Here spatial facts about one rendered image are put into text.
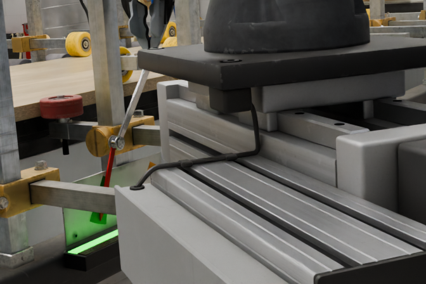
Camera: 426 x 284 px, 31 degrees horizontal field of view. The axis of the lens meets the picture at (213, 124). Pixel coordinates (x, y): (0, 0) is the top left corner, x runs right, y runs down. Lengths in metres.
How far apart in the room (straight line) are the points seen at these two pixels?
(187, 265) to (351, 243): 0.10
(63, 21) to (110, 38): 4.04
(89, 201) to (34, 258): 0.17
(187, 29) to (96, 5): 0.26
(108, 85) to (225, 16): 0.69
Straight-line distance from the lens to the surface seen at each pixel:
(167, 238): 0.48
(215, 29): 0.67
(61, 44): 2.58
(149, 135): 1.35
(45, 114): 1.47
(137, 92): 1.32
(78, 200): 1.13
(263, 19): 0.66
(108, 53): 1.33
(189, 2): 1.52
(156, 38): 1.30
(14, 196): 1.18
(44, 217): 1.55
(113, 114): 1.34
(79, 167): 1.60
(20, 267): 1.21
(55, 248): 1.28
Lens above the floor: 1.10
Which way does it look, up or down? 10 degrees down
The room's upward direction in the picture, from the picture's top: 4 degrees counter-clockwise
